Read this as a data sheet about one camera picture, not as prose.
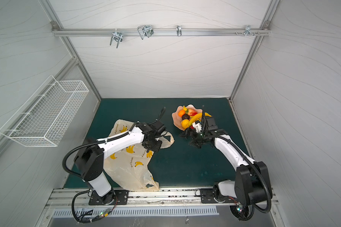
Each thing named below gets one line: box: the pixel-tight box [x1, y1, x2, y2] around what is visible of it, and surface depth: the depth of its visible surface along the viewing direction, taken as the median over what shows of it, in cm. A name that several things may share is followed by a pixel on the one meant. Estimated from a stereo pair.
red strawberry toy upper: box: [188, 108, 198, 117], surface depth 104 cm
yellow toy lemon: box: [180, 119, 190, 130], surface depth 100 cm
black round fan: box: [229, 204, 255, 222], surface depth 72 cm
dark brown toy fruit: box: [181, 113, 190, 121], surface depth 106 cm
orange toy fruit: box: [177, 109, 186, 118], surface depth 106 cm
